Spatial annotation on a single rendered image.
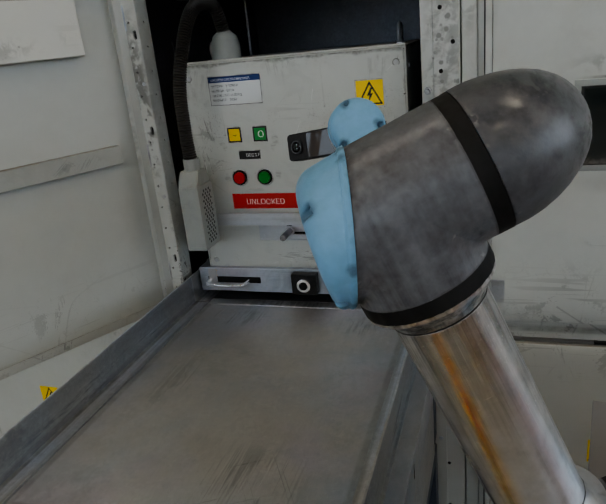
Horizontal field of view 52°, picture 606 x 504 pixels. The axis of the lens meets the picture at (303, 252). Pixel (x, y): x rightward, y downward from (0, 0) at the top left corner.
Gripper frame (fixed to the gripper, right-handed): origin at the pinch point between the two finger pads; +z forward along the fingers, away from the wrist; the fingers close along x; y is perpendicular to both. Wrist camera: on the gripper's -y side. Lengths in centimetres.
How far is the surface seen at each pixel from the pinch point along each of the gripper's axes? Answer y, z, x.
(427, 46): 17.1, -0.8, 16.7
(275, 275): -17.9, 23.2, -25.9
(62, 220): -60, 8, -9
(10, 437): -53, -31, -41
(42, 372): -87, 43, -50
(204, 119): -29.6, 17.9, 10.4
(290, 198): -12.3, 18.2, -8.6
